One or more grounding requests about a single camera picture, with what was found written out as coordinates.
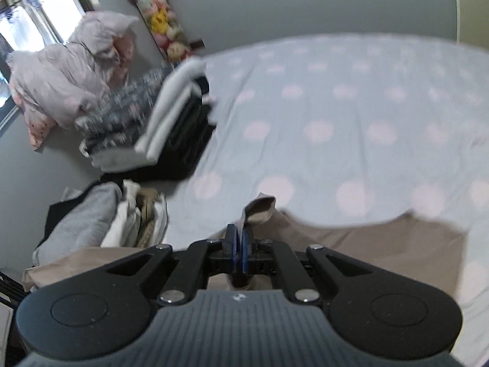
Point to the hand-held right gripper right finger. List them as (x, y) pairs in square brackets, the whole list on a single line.
[(247, 244)]

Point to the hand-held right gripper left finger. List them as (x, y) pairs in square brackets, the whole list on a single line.
[(231, 244)]

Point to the taupe garment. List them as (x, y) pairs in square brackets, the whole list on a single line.
[(344, 244)]

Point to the black folded clothes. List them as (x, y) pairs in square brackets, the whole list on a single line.
[(179, 153)]

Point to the thin white folded garment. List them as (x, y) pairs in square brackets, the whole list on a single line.
[(161, 221)]

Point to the beige patterned folded garment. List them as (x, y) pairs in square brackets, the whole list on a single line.
[(147, 218)]

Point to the light grey folded cloth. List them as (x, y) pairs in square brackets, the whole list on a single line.
[(114, 156)]

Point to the polka dot bed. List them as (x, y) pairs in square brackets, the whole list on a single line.
[(344, 122)]

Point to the dark patterned folded cloth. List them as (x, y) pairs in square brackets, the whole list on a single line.
[(122, 111)]

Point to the pink pillow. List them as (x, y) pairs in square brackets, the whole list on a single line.
[(38, 130)]

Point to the hanging row of plush toys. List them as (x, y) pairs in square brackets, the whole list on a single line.
[(160, 15)]

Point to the pink polka dot duvet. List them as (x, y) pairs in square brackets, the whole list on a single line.
[(57, 72)]

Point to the window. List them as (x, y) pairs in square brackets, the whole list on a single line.
[(34, 19)]

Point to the black metal frame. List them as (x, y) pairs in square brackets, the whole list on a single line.
[(9, 286)]

